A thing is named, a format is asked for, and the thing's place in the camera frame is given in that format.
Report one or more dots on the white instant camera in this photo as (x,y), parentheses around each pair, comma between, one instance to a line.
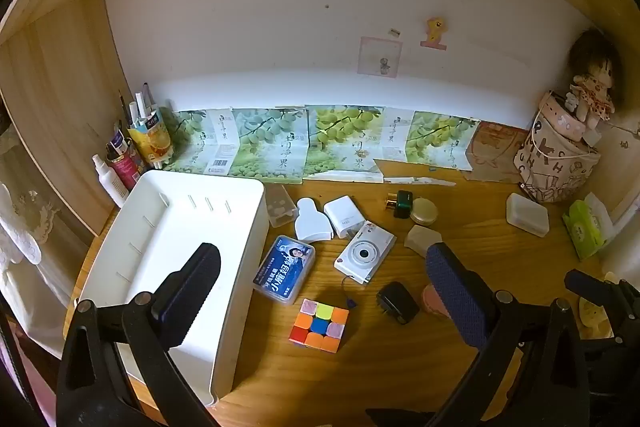
(364,254)

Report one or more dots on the yellow figure wall sticker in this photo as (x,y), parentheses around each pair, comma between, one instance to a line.
(435,32)

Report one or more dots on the pink round case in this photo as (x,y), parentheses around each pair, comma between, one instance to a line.
(432,304)

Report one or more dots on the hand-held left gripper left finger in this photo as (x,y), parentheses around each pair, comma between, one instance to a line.
(192,287)

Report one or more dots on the white plastic storage bin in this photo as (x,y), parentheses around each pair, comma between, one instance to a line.
(165,227)

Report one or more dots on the white purple tube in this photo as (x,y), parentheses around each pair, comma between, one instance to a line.
(119,142)

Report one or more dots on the white lace curtain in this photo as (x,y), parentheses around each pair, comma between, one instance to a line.
(20,227)

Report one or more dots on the brown-haired doll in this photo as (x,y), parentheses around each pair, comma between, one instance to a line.
(595,77)

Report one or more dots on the white power adapter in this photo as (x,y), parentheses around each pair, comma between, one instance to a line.
(345,216)

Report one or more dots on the brown cardboard sheet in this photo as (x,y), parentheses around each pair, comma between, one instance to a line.
(495,147)

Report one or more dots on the printed fabric basket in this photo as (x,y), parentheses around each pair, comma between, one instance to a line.
(555,157)

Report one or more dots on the pink wall note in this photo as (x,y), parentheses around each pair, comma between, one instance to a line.
(380,57)

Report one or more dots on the green tissue pack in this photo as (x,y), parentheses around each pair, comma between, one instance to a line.
(582,229)

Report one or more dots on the white paper strip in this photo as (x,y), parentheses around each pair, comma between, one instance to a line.
(415,181)

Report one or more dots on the clear plastic case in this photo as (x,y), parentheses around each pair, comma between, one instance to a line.
(279,206)

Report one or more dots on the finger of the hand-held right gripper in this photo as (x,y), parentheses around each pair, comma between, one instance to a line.
(595,286)

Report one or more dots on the black charger plug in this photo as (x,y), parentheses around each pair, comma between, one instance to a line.
(397,303)

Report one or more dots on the blue dental floss box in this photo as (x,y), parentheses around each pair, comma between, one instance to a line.
(284,269)

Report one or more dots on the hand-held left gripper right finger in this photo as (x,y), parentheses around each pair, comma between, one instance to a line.
(457,302)

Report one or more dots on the white bottle-shaped plastic case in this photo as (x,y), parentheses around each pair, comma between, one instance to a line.
(312,222)

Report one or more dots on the green perfume bottle gold cap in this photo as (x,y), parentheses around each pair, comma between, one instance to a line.
(401,205)

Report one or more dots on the colourful puzzle cube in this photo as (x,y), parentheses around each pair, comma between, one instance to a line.
(319,326)

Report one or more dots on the round gold compact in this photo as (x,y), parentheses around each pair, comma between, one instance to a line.
(425,212)

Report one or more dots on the yellow soft item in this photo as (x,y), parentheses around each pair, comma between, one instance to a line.
(594,316)

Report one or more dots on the pink can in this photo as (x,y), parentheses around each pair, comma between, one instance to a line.
(127,168)

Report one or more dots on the white spray bottle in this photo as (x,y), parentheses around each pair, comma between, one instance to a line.
(111,181)

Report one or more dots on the white soap box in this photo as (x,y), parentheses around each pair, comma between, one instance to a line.
(526,213)

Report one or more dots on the white wedge-shaped box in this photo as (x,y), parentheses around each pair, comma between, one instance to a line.
(421,239)

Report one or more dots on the yellow juice carton holder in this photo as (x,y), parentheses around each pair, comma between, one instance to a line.
(152,139)

